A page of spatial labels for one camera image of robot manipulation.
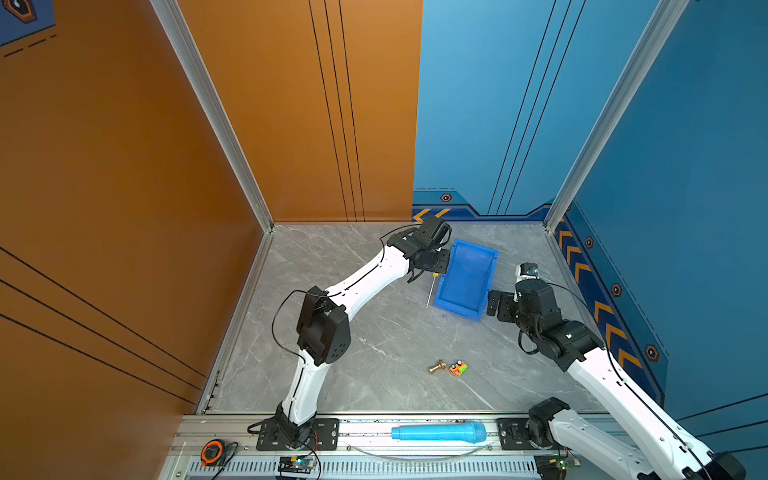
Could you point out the orange black tape measure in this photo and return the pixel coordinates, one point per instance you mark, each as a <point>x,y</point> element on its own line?
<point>213,452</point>

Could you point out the small circuit board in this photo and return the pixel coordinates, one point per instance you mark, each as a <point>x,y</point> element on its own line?
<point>297,467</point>
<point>553,467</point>

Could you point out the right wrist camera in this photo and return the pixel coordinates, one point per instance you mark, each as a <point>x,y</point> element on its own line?
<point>527,271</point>

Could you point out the cyan plastic cylinder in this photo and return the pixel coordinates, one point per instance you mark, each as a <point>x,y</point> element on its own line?
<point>469,432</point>

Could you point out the small colourful battery pack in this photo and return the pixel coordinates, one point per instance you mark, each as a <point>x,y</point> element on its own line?
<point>458,368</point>

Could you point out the yellow handle screwdriver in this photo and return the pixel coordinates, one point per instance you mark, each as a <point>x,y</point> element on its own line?
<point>434,280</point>

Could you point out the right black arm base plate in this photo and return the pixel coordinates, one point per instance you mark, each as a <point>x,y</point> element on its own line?
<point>524,434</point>

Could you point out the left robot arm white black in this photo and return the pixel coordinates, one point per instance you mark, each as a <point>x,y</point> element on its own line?
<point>324,323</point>

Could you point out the left small circuit board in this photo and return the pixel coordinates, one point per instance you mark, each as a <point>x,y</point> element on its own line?
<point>297,467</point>

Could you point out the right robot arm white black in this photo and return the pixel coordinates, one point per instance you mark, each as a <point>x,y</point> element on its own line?
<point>661,447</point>

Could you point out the blue plastic bin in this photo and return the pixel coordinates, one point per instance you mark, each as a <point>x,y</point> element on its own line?
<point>463,290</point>

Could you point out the small brass fitting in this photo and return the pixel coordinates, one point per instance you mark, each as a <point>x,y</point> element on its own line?
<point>441,365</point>

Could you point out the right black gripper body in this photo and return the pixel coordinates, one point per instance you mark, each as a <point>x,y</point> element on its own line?
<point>526,323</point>

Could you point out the right small circuit board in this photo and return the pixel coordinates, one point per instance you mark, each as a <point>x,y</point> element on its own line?
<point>553,467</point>

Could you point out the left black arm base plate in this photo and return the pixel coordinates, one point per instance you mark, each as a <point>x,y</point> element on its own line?
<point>322,435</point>

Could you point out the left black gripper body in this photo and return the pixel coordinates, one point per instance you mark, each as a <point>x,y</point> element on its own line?
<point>437,261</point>

